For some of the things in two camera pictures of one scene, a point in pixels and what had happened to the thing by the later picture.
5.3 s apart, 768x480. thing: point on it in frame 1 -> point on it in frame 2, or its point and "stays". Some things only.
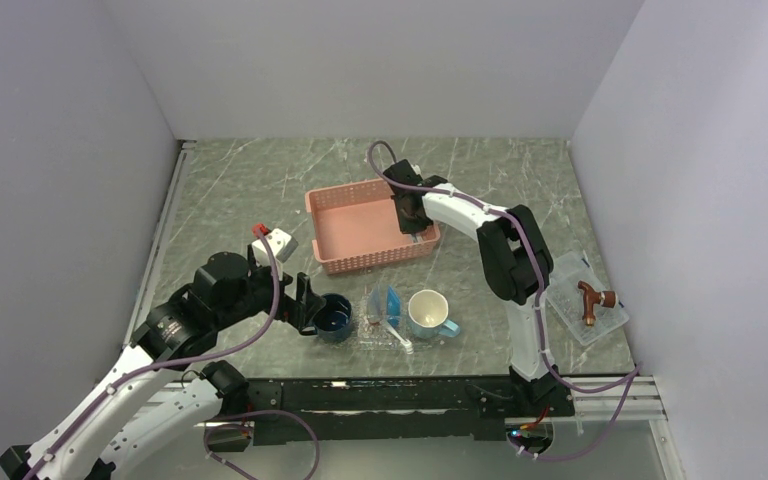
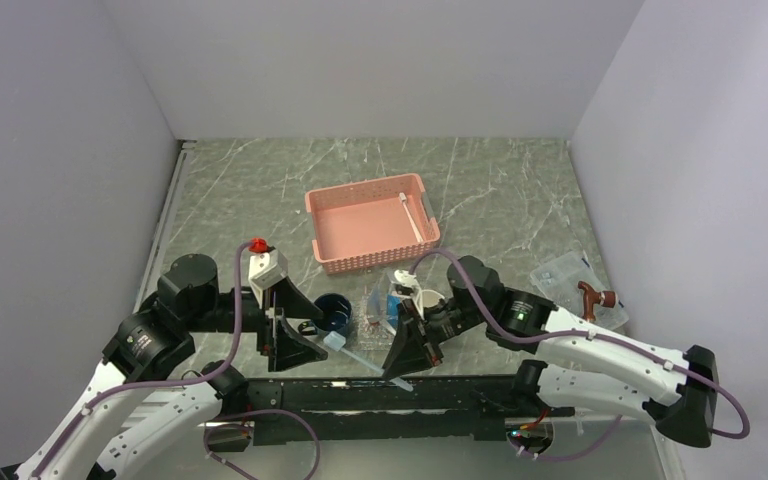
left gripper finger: x=309 y=305 -> x=288 y=350
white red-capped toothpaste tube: x=375 y=306 stays
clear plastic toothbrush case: x=578 y=295 stays
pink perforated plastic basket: x=356 y=225 stays
